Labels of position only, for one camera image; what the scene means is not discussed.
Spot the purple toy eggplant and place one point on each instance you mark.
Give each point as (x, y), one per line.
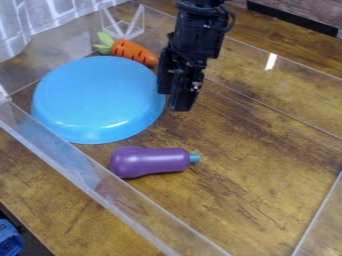
(132, 161)

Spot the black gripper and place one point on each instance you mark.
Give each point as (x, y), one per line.
(203, 21)

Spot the blue upturned bowl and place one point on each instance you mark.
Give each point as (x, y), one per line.
(98, 100)

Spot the clear acrylic enclosure wall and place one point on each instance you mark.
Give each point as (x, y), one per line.
(262, 196)

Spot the orange toy carrot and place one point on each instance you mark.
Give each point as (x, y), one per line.
(127, 49)

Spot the blue object at corner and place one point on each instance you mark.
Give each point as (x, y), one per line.
(11, 240)

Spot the clear acrylic triangle bracket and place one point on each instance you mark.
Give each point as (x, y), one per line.
(123, 29)

